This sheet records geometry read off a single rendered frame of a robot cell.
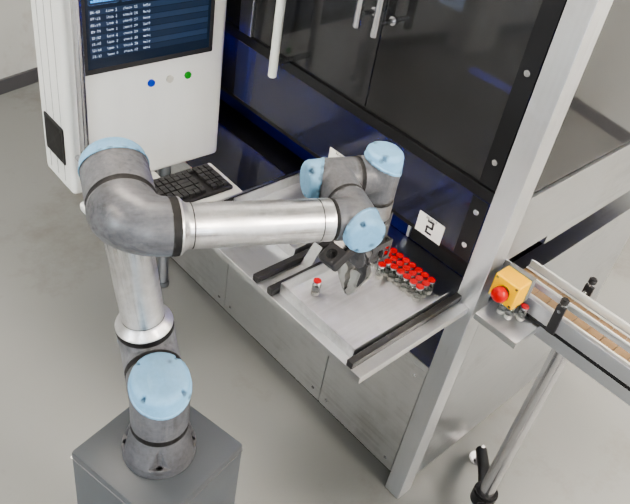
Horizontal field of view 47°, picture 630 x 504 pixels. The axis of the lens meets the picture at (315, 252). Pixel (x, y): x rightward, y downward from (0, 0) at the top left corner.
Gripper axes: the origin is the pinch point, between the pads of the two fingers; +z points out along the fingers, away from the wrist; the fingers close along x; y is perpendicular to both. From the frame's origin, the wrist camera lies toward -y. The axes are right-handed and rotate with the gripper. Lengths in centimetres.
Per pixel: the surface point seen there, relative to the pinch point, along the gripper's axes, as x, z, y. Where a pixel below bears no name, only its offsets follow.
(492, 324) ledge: -18.0, 17.4, 39.0
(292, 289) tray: 19.5, 17.3, 4.6
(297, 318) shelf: 11.3, 17.6, -0.9
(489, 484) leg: -32, 85, 53
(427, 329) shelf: -9.5, 17.5, 23.4
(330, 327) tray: 2.4, 14.0, 0.9
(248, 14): 86, -22, 38
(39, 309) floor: 130, 106, -15
